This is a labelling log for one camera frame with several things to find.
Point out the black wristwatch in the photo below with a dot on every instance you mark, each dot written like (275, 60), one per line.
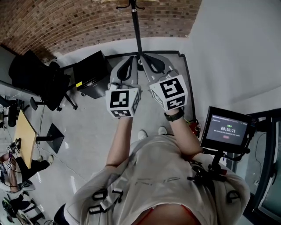
(174, 116)

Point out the person's left forearm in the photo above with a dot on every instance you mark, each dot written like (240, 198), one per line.
(120, 140)

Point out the black pedestal cabinet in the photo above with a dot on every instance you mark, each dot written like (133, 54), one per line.
(92, 72)

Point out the person's right forearm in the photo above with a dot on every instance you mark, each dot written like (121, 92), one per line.
(186, 140)

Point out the black coat stand pole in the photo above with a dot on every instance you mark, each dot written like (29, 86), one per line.
(136, 33)

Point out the person's light shirt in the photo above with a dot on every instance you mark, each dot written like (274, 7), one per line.
(158, 175)

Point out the red fire extinguisher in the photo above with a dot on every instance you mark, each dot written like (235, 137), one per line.
(194, 128)

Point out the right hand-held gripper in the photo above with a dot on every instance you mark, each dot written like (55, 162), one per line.
(171, 92)

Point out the black mesh office chair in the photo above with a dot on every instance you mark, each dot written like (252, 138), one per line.
(33, 72)

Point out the person's right white shoe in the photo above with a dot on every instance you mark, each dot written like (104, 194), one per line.
(162, 130)

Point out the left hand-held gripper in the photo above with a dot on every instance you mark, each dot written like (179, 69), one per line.
(123, 101)

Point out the black tablet screen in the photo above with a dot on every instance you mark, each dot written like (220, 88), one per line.
(228, 129)

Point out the yellow wooden table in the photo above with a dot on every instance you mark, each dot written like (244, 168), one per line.
(25, 131)

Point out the person's left white shoe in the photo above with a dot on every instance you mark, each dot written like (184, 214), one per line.
(142, 134)

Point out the person's white shoe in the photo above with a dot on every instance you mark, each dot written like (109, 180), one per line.
(142, 134)
(162, 130)

